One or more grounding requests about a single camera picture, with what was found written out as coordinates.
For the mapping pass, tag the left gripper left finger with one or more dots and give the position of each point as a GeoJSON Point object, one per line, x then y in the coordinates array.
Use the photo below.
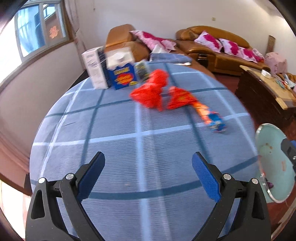
{"type": "Point", "coordinates": [74, 190]}

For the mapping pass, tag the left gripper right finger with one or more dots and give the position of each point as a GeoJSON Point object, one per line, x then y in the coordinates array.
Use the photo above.
{"type": "Point", "coordinates": [223, 191]}

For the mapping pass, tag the red orange snack wrapper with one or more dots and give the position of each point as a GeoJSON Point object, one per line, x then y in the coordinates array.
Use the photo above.
{"type": "Point", "coordinates": [181, 97]}

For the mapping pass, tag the red plastic bag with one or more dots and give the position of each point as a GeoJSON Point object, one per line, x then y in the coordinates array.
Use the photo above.
{"type": "Point", "coordinates": [149, 94]}

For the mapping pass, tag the crumpled trash in basin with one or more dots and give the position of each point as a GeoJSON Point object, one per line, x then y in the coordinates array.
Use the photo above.
{"type": "Point", "coordinates": [270, 185]}

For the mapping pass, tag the teal enamel basin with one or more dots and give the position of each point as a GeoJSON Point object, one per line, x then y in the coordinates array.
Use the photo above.
{"type": "Point", "coordinates": [274, 166]}

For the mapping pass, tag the dark wooden coffee table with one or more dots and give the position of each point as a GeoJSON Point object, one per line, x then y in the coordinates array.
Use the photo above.
{"type": "Point", "coordinates": [265, 99]}

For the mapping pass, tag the clutter on coffee table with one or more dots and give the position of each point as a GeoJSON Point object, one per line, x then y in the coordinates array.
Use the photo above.
{"type": "Point", "coordinates": [283, 83]}

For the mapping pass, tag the brown leather armchair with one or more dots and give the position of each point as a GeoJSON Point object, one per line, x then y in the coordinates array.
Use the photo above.
{"type": "Point", "coordinates": [291, 77]}

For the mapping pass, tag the blue plaid tablecloth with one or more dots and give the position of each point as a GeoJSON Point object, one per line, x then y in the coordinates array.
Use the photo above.
{"type": "Point", "coordinates": [148, 189]}

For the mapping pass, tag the white tissue box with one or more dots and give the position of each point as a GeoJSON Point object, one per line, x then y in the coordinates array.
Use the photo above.
{"type": "Point", "coordinates": [266, 74]}

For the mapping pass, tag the pink covered side object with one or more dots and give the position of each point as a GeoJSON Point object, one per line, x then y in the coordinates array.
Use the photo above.
{"type": "Point", "coordinates": [276, 63]}

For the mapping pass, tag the folded pink blanket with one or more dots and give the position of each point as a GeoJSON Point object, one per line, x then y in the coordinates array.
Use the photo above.
{"type": "Point", "coordinates": [258, 56]}

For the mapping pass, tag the pink cushion right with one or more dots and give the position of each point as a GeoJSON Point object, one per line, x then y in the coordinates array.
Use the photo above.
{"type": "Point", "coordinates": [248, 55]}

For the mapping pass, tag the rolled brown mat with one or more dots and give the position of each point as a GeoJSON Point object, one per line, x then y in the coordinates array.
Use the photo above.
{"type": "Point", "coordinates": [270, 44]}

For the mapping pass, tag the brown leather long sofa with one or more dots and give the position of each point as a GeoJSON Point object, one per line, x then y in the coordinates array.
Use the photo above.
{"type": "Point", "coordinates": [217, 62]}

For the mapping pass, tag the pink cushion middle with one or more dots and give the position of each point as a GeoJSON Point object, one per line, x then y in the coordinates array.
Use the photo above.
{"type": "Point", "coordinates": [231, 48]}

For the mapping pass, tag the white cardboard box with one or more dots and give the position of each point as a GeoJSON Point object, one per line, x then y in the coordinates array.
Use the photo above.
{"type": "Point", "coordinates": [95, 63]}

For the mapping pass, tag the blue white milk carton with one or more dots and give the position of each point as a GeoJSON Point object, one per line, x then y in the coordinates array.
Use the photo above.
{"type": "Point", "coordinates": [120, 66]}

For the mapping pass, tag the pink cushion left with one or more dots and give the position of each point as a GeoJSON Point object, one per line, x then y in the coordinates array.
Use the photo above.
{"type": "Point", "coordinates": [209, 41]}

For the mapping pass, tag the small foil sachet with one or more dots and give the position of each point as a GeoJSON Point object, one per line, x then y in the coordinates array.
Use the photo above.
{"type": "Point", "coordinates": [142, 70]}

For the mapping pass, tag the folded blue plaid cloth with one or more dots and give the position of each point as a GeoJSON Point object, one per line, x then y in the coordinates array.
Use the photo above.
{"type": "Point", "coordinates": [170, 58]}

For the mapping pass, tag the brown leather chaise sofa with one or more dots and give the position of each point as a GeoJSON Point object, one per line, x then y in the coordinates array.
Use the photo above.
{"type": "Point", "coordinates": [120, 37]}

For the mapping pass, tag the pink cushion on chaise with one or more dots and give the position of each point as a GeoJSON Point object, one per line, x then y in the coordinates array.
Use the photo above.
{"type": "Point", "coordinates": [151, 41]}

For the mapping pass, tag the pink curtain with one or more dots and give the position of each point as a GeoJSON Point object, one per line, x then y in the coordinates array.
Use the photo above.
{"type": "Point", "coordinates": [72, 13]}

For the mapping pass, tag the window with white frame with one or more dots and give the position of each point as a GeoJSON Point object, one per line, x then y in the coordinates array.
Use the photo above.
{"type": "Point", "coordinates": [36, 27]}

